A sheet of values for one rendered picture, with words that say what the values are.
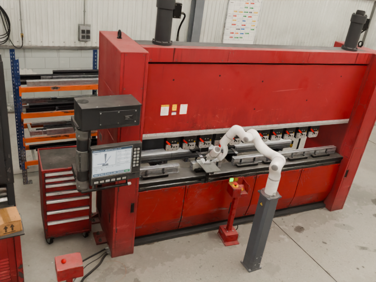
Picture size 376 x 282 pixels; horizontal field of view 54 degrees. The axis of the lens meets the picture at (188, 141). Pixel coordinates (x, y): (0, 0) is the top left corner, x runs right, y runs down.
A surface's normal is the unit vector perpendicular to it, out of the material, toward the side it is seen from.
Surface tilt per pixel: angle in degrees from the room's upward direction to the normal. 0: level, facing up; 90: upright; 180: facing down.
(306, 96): 90
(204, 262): 0
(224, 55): 90
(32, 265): 0
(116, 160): 90
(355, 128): 90
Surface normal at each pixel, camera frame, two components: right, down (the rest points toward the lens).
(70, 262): 0.12, -0.89
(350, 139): -0.90, 0.08
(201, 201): 0.41, 0.45
